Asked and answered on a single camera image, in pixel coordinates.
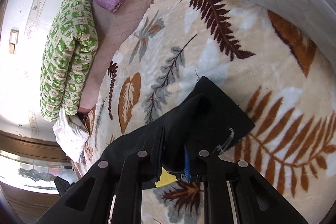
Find brown wooden glass door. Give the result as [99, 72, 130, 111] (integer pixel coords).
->
[1, 131, 77, 223]

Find leaf pattern plush blanket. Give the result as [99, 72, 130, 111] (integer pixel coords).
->
[73, 0, 335, 223]

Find pink bed sheet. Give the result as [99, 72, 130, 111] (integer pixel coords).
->
[79, 0, 154, 114]

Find black pants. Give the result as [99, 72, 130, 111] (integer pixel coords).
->
[101, 77, 255, 173]

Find white patterned pillow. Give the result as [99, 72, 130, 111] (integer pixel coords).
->
[52, 109, 89, 162]

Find wall switch plate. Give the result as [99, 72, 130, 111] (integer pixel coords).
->
[9, 30, 19, 54]

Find green patterned folded quilt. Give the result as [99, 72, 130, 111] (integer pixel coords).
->
[39, 0, 98, 122]

